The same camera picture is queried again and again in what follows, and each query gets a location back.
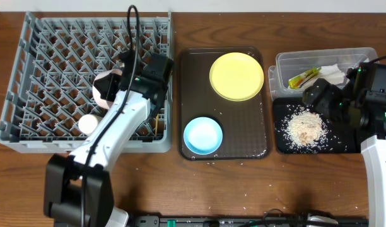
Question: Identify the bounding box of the white bowl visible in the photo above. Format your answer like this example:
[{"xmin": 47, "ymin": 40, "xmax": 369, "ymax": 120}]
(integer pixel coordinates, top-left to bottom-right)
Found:
[{"xmin": 92, "ymin": 69, "xmax": 122, "ymax": 110}]

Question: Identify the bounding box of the white napkin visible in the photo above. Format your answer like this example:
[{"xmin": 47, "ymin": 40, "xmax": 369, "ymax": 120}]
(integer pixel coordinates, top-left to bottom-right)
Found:
[{"xmin": 300, "ymin": 64, "xmax": 345, "ymax": 88}]

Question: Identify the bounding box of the green snack wrapper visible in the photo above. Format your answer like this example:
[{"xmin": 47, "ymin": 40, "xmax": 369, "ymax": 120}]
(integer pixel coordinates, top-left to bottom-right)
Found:
[{"xmin": 288, "ymin": 67, "xmax": 322, "ymax": 89}]

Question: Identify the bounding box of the white cup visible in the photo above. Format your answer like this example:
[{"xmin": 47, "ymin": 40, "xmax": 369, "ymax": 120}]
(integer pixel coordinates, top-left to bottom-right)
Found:
[{"xmin": 78, "ymin": 114, "xmax": 102, "ymax": 136}]

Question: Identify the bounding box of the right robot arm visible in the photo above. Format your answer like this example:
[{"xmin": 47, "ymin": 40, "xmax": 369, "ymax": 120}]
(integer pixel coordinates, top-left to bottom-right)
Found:
[{"xmin": 302, "ymin": 59, "xmax": 386, "ymax": 226}]

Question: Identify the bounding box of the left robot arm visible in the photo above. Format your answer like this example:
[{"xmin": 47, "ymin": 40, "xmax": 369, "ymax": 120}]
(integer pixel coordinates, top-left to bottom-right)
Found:
[{"xmin": 44, "ymin": 69, "xmax": 172, "ymax": 226}]

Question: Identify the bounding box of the rice food waste pile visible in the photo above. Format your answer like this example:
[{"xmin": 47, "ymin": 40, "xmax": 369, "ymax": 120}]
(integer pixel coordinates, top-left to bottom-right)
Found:
[{"xmin": 274, "ymin": 104, "xmax": 350, "ymax": 154}]

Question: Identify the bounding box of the black tray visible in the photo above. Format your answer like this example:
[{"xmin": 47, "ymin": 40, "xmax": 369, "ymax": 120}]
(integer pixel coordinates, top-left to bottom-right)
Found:
[{"xmin": 272, "ymin": 98, "xmax": 360, "ymax": 154}]

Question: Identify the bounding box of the clear plastic bin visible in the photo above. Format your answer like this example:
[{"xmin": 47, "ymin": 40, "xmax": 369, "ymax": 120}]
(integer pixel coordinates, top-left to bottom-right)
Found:
[{"xmin": 268, "ymin": 47, "xmax": 378, "ymax": 100}]

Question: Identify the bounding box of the grey plastic dish rack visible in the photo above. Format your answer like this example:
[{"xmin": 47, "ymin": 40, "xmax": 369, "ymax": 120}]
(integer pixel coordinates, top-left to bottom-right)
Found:
[{"xmin": 0, "ymin": 13, "xmax": 174, "ymax": 153}]

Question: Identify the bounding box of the dark brown serving tray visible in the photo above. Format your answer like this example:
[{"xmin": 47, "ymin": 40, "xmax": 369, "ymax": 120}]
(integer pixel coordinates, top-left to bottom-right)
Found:
[{"xmin": 177, "ymin": 47, "xmax": 272, "ymax": 161}]

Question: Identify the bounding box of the yellow plate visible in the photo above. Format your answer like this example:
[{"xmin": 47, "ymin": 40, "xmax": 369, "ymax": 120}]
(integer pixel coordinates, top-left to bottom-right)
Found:
[{"xmin": 209, "ymin": 52, "xmax": 264, "ymax": 102}]

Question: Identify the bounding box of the light blue bowl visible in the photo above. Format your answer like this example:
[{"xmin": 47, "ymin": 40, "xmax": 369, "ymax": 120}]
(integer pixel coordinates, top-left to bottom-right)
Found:
[{"xmin": 183, "ymin": 117, "xmax": 223, "ymax": 155}]

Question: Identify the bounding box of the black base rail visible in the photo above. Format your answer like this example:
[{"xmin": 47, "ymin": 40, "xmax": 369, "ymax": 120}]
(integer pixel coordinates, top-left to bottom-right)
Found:
[{"xmin": 126, "ymin": 209, "xmax": 369, "ymax": 227}]

